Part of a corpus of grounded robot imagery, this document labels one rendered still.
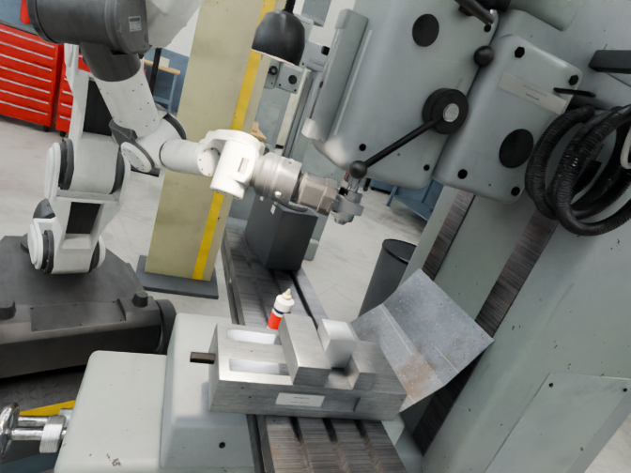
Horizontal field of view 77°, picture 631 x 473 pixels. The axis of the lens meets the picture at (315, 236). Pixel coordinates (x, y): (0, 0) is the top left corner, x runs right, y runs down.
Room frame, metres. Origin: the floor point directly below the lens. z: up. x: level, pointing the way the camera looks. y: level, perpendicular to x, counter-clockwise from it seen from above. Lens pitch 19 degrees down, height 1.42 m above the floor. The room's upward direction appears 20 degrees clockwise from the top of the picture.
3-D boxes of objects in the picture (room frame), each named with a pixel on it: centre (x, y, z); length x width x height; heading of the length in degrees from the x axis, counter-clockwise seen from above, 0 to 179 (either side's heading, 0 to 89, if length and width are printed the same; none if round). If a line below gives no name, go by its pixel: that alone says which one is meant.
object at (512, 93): (0.86, -0.22, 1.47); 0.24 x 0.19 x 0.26; 24
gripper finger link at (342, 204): (0.75, -0.04, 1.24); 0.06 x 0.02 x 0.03; 95
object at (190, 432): (0.78, -0.04, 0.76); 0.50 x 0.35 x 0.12; 114
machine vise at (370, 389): (0.63, -0.07, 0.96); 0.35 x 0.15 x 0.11; 112
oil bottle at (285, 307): (0.78, 0.01, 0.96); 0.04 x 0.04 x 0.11
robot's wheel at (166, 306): (1.17, 0.40, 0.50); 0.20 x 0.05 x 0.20; 45
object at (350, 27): (0.74, 0.06, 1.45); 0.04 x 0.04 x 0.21; 24
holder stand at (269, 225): (1.18, 0.12, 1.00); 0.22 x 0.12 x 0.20; 34
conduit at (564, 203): (0.71, -0.36, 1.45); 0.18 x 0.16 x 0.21; 114
